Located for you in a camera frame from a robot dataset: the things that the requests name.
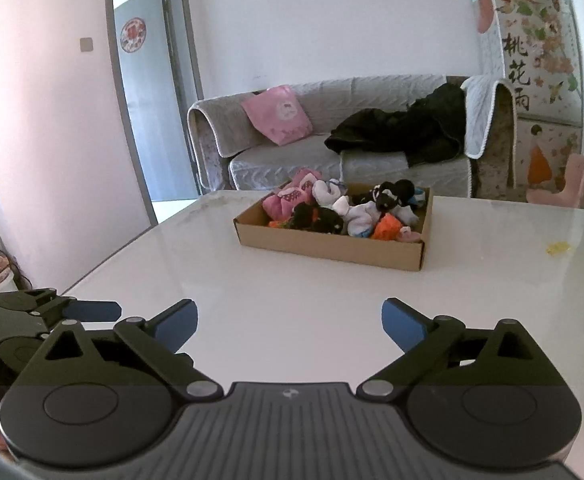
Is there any white sock bundle blue band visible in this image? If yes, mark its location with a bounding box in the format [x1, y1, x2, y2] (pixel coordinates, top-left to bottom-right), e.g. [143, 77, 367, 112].
[313, 178, 348, 206]

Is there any pink cushion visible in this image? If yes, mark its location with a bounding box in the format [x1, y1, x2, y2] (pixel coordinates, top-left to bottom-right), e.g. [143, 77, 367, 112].
[241, 85, 314, 145]

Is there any black clothing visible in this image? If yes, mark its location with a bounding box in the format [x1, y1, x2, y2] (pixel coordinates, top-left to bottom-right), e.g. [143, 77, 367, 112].
[324, 82, 468, 168]

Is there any cardboard box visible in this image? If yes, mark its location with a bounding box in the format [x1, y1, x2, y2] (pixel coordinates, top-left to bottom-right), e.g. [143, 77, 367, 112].
[233, 182, 434, 272]

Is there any pink polka dot sock bundle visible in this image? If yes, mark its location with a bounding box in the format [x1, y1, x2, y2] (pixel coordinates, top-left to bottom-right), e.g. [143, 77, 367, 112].
[263, 169, 323, 221]

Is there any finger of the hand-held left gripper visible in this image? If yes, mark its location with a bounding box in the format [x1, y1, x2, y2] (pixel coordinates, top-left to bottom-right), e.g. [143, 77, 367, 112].
[97, 359, 171, 387]
[0, 287, 123, 331]

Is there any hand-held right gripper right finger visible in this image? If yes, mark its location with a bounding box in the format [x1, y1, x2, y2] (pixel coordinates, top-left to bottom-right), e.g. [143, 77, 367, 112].
[357, 298, 550, 403]

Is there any black sock roll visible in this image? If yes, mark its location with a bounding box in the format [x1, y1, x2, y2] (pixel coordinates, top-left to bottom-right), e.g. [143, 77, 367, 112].
[290, 202, 345, 235]
[372, 179, 415, 211]

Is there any round red door decoration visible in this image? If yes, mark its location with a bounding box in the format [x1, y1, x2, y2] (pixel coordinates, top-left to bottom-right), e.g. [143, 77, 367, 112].
[119, 16, 148, 53]

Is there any grey sofa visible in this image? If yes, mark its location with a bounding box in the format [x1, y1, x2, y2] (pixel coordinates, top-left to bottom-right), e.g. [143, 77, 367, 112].
[187, 74, 518, 198]

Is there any floral patterned refrigerator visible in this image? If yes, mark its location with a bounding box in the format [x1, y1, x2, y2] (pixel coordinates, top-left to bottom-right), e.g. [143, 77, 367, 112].
[469, 0, 584, 201]

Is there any white desktop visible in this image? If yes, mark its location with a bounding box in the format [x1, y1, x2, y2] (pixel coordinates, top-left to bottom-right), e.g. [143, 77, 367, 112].
[54, 190, 584, 466]

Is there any grey door frame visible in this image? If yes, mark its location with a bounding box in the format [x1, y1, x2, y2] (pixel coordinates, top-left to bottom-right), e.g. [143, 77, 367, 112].
[104, 0, 208, 226]

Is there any white quilted armrest cover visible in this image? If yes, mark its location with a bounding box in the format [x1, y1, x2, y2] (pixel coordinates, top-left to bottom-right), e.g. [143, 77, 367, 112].
[459, 75, 515, 159]

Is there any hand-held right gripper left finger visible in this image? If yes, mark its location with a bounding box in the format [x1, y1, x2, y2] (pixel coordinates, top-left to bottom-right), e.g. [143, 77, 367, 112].
[31, 298, 223, 404]

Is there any black cable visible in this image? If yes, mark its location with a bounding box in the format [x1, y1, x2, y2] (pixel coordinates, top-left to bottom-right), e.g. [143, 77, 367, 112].
[0, 246, 30, 291]

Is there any pink plastic chair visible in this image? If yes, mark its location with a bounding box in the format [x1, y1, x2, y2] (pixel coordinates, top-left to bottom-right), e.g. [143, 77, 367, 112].
[526, 152, 584, 208]

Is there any light grey sock bundle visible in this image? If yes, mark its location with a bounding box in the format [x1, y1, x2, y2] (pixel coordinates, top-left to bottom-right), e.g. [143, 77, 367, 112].
[344, 200, 418, 238]

